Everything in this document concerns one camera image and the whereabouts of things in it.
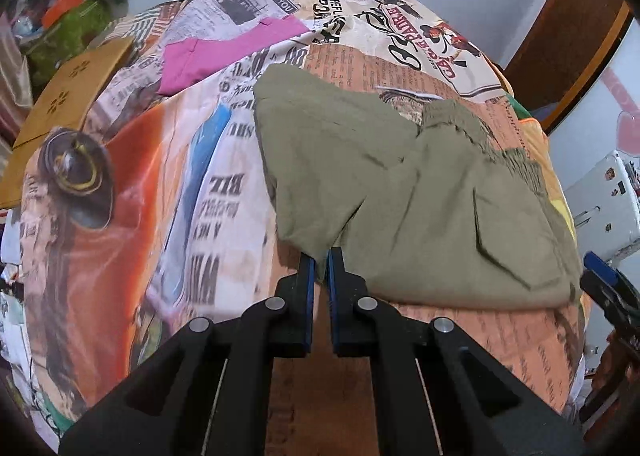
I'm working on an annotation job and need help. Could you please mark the olive green pants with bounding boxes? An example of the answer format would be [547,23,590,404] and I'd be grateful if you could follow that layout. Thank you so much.
[254,64,582,311]

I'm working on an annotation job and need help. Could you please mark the yellow orange plush blanket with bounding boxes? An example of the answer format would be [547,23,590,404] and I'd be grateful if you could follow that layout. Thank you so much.
[487,61,580,242]

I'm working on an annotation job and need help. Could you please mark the brown wooden door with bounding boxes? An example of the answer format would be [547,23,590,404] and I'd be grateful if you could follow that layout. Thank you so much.
[506,0,632,132]

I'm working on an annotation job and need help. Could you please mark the pink garment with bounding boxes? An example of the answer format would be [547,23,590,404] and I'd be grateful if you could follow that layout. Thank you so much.
[158,16,309,97]

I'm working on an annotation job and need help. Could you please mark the striped pink curtain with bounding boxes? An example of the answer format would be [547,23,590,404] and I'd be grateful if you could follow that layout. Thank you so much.
[0,12,34,145]

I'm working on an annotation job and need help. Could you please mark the green storage basket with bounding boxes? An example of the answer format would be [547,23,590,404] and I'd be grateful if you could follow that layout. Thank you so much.
[21,0,112,90]

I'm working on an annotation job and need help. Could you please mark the orange box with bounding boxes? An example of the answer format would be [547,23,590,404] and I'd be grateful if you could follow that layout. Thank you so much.
[41,0,85,30]

